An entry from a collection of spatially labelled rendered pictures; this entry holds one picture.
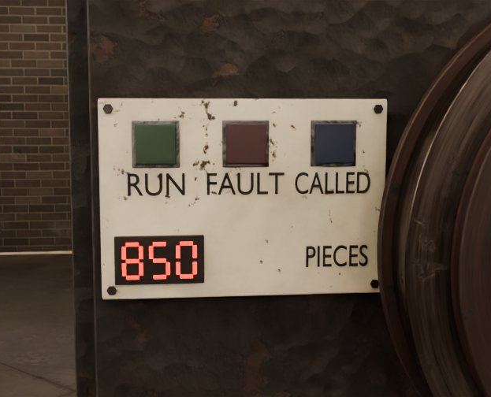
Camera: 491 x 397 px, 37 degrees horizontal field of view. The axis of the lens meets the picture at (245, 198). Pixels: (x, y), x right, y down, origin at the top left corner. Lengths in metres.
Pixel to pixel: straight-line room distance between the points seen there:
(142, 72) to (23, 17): 6.12
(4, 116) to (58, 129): 0.48
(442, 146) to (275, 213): 0.18
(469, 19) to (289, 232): 0.26
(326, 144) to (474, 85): 0.16
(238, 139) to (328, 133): 0.08
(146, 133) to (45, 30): 6.11
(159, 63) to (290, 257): 0.21
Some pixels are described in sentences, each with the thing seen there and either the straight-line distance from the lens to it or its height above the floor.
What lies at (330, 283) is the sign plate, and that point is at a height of 1.07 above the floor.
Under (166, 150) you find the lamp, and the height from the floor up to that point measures 1.19.
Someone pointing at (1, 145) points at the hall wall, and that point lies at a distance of 6.78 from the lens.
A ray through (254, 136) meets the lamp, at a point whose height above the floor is 1.21.
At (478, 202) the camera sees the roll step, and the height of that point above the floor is 1.16.
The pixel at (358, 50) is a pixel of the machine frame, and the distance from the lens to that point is 0.70.
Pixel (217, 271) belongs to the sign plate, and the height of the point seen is 1.08.
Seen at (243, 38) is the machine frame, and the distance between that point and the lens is 0.68.
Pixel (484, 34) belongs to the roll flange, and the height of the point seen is 1.29.
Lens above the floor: 1.22
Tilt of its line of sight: 6 degrees down
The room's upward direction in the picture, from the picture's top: straight up
